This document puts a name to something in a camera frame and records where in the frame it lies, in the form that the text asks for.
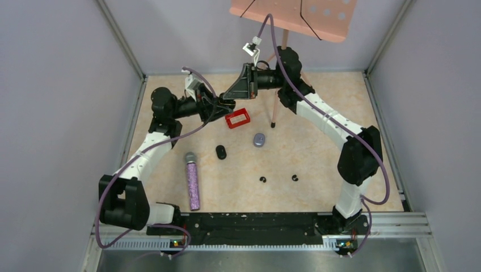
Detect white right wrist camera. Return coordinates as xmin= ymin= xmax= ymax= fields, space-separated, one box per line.
xmin=242 ymin=36 xmax=261 ymax=65

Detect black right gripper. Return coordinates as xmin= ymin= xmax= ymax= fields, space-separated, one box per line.
xmin=223 ymin=64 xmax=285 ymax=101

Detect black oval earbud case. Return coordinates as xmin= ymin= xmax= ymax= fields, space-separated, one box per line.
xmin=216 ymin=145 xmax=227 ymax=160

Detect pink music stand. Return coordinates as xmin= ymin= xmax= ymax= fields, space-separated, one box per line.
xmin=230 ymin=1 xmax=356 ymax=126

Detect red toy window brick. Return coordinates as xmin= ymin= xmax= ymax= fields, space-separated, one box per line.
xmin=225 ymin=108 xmax=251 ymax=129

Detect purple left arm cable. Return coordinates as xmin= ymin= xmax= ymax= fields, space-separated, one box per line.
xmin=94 ymin=66 xmax=219 ymax=259

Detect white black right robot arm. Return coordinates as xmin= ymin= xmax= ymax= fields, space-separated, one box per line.
xmin=221 ymin=44 xmax=382 ymax=233

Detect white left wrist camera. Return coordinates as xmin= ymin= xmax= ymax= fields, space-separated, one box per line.
xmin=184 ymin=73 xmax=204 ymax=101

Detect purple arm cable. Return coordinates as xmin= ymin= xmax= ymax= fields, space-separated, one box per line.
xmin=255 ymin=13 xmax=391 ymax=257
xmin=94 ymin=66 xmax=219 ymax=259

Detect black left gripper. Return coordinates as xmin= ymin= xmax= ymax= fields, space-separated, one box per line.
xmin=171 ymin=83 xmax=234 ymax=123

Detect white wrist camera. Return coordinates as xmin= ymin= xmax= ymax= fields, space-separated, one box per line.
xmin=184 ymin=73 xmax=204 ymax=101
xmin=242 ymin=36 xmax=261 ymax=65

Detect silver blue earbud charging case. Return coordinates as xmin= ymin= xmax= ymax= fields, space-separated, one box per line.
xmin=253 ymin=133 xmax=265 ymax=147

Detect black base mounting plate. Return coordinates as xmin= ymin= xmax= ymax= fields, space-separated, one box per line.
xmin=146 ymin=212 xmax=369 ymax=246

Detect purple glitter microphone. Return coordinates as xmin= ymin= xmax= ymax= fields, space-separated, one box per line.
xmin=184 ymin=152 xmax=201 ymax=211

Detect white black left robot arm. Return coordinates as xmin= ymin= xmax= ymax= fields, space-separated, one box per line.
xmin=95 ymin=84 xmax=236 ymax=230

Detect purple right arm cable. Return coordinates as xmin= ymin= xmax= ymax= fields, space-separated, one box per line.
xmin=255 ymin=13 xmax=391 ymax=257

